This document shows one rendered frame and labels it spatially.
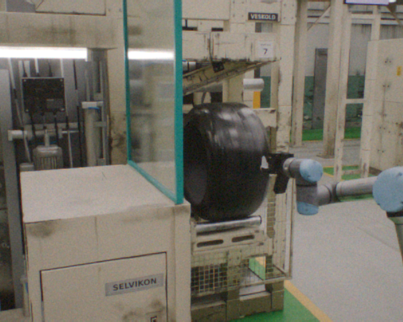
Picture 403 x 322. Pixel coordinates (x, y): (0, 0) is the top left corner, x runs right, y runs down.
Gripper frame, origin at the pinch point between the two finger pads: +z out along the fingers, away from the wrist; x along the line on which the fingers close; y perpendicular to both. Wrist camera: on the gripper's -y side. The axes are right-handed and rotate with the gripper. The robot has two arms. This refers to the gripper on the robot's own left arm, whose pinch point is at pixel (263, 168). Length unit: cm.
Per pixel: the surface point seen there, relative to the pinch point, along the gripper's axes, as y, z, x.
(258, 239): -35.9, 21.9, -8.2
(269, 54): 53, 48, -32
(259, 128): 16.0, 13.2, -5.9
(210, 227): -27.8, 23.2, 15.0
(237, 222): -27.0, 23.3, 1.5
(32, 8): 71, 50, 83
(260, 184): -8.0, 9.6, -3.5
